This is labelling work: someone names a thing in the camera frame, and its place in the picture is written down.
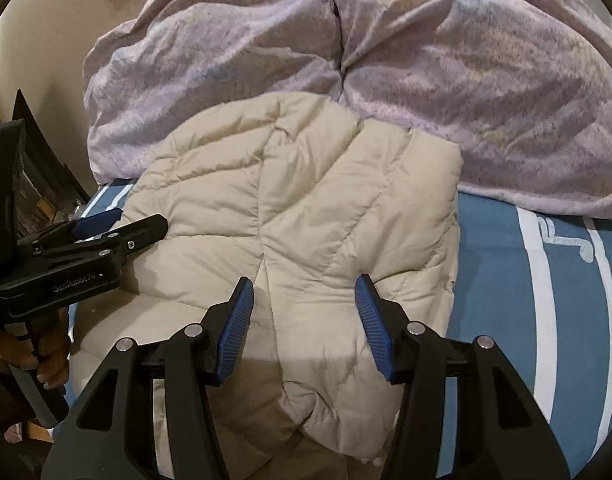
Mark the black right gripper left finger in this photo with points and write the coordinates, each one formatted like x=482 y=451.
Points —
x=147 y=404

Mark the person's left hand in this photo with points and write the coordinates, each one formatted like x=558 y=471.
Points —
x=49 y=357

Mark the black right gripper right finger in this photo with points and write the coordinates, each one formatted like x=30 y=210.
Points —
x=501 y=431

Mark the beige quilted down jacket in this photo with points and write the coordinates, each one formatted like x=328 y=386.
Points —
x=302 y=196

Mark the lilac crumpled duvet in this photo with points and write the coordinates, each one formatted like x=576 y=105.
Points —
x=523 y=86

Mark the blue white striped bedsheet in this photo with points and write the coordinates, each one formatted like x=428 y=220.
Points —
x=542 y=287

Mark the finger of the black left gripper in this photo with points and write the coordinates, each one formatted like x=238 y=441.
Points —
x=71 y=231
x=102 y=239

